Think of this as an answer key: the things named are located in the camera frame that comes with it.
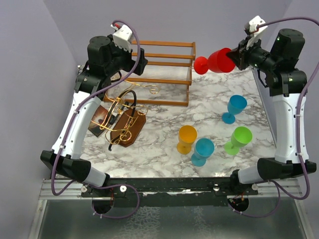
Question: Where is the gold wire glass holder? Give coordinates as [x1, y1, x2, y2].
[97, 82, 160, 151]

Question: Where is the wooden wine glass rack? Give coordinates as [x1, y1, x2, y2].
[103, 39, 196, 107]

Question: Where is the green plastic wine glass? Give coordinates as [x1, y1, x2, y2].
[224, 126, 253, 155]

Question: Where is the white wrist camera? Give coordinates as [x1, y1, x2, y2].
[111, 24, 134, 52]
[244, 15, 267, 39]

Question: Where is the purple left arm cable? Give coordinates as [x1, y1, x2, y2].
[51, 20, 141, 220]

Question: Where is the orange plastic wine glass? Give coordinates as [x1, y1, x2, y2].
[176, 125, 197, 154]

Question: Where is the blue plastic wine glass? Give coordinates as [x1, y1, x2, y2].
[222, 95, 247, 124]

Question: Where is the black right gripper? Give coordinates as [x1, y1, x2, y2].
[226, 33, 278, 73]

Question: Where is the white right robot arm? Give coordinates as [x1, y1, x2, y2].
[227, 28, 317, 195]

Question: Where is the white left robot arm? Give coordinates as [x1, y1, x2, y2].
[40, 35, 148, 197]

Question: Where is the dark book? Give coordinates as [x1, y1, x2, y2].
[88, 106, 108, 137]

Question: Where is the black mounting rail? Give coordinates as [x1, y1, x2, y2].
[81, 177, 258, 208]

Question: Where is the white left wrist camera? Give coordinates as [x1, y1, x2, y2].
[111, 24, 134, 52]

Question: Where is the teal plastic wine glass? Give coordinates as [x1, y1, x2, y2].
[191, 138, 215, 167]

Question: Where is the red plastic wine glass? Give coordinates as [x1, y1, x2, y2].
[193, 48, 235, 75]

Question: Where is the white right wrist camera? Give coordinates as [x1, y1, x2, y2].
[244, 15, 267, 39]

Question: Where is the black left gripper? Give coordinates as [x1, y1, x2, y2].
[105, 35, 148, 77]

